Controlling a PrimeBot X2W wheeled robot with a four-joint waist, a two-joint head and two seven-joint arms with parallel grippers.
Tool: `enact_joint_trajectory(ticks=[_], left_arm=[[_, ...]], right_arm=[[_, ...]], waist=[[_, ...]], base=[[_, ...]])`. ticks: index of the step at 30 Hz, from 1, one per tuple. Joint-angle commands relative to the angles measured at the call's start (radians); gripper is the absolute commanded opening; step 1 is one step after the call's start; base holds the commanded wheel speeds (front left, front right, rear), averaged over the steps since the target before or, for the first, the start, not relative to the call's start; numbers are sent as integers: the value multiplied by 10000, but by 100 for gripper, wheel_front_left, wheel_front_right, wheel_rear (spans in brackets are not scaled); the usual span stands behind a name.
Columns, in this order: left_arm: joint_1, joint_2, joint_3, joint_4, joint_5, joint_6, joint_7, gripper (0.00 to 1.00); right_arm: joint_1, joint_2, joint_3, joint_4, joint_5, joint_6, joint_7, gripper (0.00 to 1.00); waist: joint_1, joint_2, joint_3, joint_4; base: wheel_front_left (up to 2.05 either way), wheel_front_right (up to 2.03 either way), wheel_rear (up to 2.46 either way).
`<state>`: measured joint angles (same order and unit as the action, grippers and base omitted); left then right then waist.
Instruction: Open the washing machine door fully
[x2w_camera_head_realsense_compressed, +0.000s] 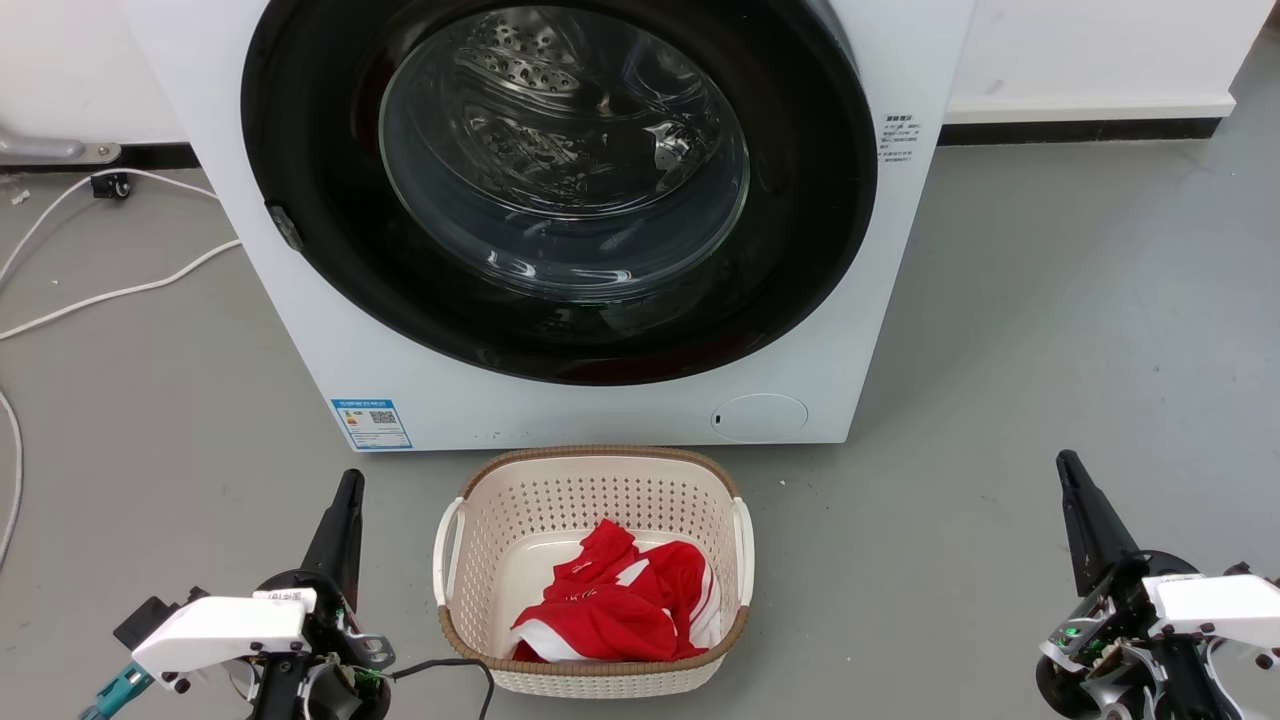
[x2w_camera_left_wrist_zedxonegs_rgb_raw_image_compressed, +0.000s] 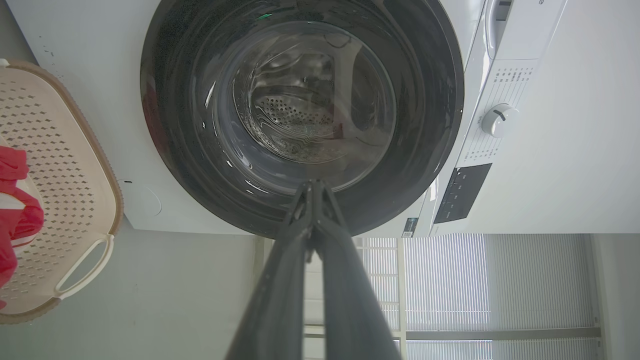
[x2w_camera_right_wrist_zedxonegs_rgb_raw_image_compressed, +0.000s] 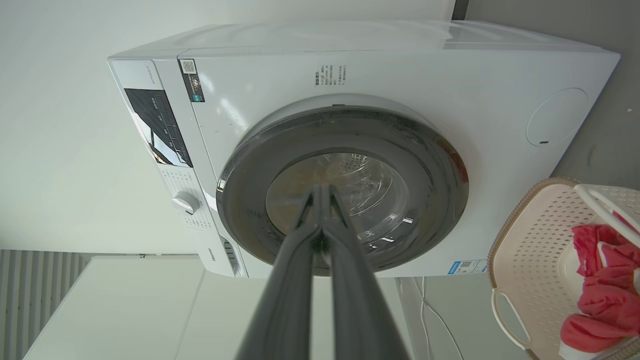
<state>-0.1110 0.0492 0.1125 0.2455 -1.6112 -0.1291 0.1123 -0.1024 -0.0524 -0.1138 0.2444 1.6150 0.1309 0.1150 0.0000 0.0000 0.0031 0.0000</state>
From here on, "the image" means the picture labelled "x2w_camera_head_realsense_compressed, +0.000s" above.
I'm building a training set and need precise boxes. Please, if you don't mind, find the teal cable connector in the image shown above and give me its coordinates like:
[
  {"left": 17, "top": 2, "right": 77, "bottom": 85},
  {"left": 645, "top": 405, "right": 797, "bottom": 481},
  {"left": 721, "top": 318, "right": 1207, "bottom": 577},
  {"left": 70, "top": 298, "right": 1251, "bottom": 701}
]
[{"left": 80, "top": 663, "right": 153, "bottom": 720}]

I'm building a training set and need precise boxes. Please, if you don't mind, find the grey metal floor bracket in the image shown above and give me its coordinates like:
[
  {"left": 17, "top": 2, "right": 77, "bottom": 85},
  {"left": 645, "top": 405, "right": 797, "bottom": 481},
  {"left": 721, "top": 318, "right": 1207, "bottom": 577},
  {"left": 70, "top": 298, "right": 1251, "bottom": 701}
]
[{"left": 0, "top": 128, "right": 123, "bottom": 167}]

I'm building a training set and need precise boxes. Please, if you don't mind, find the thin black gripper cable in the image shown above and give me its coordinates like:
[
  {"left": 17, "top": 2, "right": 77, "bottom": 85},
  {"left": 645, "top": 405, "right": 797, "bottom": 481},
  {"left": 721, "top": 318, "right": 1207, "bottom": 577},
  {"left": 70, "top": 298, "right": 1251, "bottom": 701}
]
[{"left": 385, "top": 657, "right": 496, "bottom": 720}]

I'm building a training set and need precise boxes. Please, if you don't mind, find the steel perforated washer drum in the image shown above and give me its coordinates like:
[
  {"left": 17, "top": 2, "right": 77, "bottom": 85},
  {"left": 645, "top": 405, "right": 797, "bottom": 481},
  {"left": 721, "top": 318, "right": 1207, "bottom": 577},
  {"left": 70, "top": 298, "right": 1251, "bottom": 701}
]
[{"left": 380, "top": 8, "right": 751, "bottom": 301}]

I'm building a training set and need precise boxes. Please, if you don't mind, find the white floor cable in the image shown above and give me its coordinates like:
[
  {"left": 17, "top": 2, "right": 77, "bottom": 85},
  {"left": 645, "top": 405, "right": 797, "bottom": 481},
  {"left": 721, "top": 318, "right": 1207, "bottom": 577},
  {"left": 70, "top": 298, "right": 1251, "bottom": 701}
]
[
  {"left": 0, "top": 238, "right": 243, "bottom": 341},
  {"left": 0, "top": 168, "right": 219, "bottom": 286},
  {"left": 0, "top": 390, "right": 24, "bottom": 571}
]

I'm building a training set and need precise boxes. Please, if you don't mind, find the red and white garment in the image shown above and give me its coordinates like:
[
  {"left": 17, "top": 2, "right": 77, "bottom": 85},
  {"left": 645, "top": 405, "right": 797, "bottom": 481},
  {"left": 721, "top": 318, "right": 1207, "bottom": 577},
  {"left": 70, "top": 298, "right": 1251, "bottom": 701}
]
[{"left": 510, "top": 519, "right": 721, "bottom": 664}]

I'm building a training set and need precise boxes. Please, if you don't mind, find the round black glass washer door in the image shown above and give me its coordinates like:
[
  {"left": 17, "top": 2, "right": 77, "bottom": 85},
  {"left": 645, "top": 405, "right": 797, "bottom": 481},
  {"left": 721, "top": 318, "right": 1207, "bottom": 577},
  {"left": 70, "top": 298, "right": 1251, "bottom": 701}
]
[{"left": 241, "top": 0, "right": 879, "bottom": 387}]

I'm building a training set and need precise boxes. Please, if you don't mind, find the blue energy label sticker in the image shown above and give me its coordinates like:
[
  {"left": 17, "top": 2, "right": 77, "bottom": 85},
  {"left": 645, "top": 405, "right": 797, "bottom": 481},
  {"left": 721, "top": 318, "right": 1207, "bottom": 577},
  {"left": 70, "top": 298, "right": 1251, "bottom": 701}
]
[{"left": 331, "top": 399, "right": 413, "bottom": 451}]

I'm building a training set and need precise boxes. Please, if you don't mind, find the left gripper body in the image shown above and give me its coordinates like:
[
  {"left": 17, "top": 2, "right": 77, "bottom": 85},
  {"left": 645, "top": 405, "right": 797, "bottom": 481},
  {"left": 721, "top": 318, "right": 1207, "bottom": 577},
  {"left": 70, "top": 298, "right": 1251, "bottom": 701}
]
[{"left": 250, "top": 570, "right": 397, "bottom": 720}]

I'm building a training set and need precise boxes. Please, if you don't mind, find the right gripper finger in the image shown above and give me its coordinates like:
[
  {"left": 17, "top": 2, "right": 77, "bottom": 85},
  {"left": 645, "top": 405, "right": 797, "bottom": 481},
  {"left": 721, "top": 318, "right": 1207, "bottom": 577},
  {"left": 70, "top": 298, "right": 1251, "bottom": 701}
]
[
  {"left": 1068, "top": 451, "right": 1143, "bottom": 581},
  {"left": 1056, "top": 450, "right": 1107, "bottom": 599}
]

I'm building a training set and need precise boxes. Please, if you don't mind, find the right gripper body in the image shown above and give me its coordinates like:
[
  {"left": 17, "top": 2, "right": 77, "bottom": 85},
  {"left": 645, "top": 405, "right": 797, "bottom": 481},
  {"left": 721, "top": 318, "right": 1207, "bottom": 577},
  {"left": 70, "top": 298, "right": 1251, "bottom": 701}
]
[{"left": 1035, "top": 550, "right": 1251, "bottom": 720}]

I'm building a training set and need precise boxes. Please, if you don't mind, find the white front-load washing machine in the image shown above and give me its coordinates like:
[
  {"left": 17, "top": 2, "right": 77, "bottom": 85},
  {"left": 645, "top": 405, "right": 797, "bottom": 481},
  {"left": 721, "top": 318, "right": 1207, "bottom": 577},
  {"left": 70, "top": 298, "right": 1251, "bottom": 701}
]
[{"left": 125, "top": 0, "right": 976, "bottom": 453}]

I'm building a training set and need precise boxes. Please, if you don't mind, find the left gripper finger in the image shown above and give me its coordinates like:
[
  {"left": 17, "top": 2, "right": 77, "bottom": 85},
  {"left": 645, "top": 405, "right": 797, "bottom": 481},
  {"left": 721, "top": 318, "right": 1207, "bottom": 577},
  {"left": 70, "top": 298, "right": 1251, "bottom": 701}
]
[
  {"left": 336, "top": 470, "right": 367, "bottom": 606},
  {"left": 300, "top": 469, "right": 354, "bottom": 593}
]

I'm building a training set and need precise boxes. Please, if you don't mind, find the round white filter cover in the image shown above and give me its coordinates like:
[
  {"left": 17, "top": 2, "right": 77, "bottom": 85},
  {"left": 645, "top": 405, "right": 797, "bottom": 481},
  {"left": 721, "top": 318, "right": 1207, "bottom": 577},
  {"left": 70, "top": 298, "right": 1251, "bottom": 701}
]
[{"left": 711, "top": 393, "right": 809, "bottom": 444}]

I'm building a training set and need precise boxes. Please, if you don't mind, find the grey door edge piece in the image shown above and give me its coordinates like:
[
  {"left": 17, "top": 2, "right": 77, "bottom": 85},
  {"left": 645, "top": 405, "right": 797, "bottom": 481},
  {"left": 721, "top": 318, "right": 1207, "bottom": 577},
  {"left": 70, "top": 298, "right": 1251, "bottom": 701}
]
[{"left": 265, "top": 203, "right": 304, "bottom": 253}]

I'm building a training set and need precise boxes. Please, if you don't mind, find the cream perforated laundry basket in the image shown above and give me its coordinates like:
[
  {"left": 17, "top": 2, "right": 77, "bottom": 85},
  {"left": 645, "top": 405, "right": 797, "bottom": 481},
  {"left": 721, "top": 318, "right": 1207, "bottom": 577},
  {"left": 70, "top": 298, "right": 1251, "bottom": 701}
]
[{"left": 432, "top": 445, "right": 755, "bottom": 699}]

